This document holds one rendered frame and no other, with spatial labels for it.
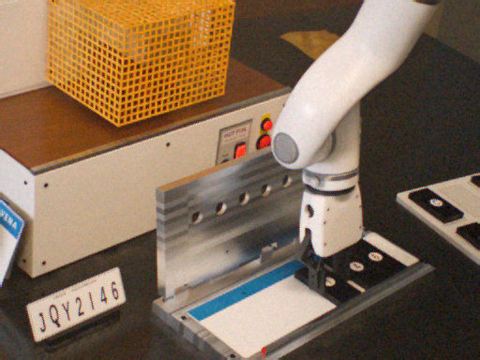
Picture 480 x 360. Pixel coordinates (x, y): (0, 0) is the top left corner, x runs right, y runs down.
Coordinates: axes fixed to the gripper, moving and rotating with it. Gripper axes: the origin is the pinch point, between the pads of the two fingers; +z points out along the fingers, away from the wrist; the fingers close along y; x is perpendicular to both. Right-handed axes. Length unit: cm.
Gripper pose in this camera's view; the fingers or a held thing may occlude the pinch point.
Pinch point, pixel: (329, 274)
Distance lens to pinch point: 155.9
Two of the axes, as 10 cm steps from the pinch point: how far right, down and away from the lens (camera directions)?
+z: 0.3, 9.3, 3.7
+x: -7.0, -2.5, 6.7
